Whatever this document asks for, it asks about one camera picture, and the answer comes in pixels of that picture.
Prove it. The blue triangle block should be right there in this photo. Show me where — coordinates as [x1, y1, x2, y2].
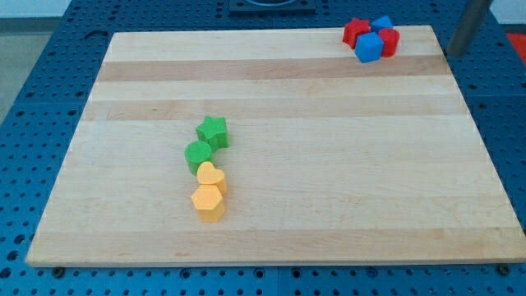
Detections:
[371, 16, 394, 33]

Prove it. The green star block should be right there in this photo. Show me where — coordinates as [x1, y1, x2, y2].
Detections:
[196, 116, 229, 152]

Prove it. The yellow heart block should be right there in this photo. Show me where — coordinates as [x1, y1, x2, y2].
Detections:
[196, 161, 228, 194]

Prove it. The green cylinder block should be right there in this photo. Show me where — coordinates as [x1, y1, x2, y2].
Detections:
[184, 141, 214, 175]

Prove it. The wooden board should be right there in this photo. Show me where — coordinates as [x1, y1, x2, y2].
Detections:
[26, 25, 525, 267]

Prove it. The yellow hexagon block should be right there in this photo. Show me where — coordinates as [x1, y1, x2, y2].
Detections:
[191, 185, 225, 223]

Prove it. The blue cube block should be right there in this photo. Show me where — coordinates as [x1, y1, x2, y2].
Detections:
[355, 32, 384, 63]

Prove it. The red star block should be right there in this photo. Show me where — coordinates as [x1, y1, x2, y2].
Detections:
[342, 17, 371, 49]

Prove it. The red cylinder block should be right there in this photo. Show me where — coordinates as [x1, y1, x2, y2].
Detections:
[378, 28, 400, 58]

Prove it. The grey metal rod tool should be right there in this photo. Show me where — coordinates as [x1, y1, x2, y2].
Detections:
[445, 0, 493, 58]

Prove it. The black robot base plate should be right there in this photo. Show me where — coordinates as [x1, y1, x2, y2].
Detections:
[227, 0, 316, 15]

